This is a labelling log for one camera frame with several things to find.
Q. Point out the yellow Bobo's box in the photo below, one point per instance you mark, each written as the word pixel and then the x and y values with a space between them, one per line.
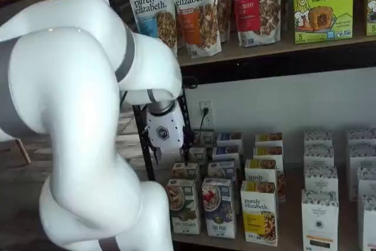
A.
pixel 371 4

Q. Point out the white wall outlet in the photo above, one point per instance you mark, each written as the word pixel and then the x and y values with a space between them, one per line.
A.
pixel 210 115

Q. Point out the wooden furniture leg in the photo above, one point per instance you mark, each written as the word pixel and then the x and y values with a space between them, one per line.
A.
pixel 23 151

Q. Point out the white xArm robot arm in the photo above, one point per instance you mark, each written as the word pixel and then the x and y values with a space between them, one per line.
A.
pixel 73 86

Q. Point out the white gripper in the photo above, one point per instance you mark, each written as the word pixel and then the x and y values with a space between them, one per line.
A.
pixel 164 130

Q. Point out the blue purely elizabeth granola bag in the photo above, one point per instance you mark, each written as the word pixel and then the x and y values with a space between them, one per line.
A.
pixel 147 13

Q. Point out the yellow purely elizabeth box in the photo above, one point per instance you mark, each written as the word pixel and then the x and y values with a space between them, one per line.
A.
pixel 258 212
pixel 268 138
pixel 267 151
pixel 260 170

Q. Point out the green Bobo's apple pie box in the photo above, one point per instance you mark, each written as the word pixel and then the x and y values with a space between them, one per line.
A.
pixel 323 4

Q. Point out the orange purely elizabeth granola bag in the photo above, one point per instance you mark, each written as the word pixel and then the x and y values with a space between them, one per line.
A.
pixel 225 4
pixel 194 18

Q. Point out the red purely elizabeth granola bag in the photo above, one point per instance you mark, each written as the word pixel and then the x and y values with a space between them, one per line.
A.
pixel 252 4

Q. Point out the green apple cinnamon oatmeal box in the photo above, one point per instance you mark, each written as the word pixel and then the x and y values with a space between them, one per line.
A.
pixel 185 170
pixel 198 154
pixel 205 137
pixel 183 207

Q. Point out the black metal shelving rack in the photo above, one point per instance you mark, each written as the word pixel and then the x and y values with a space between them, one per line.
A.
pixel 264 63

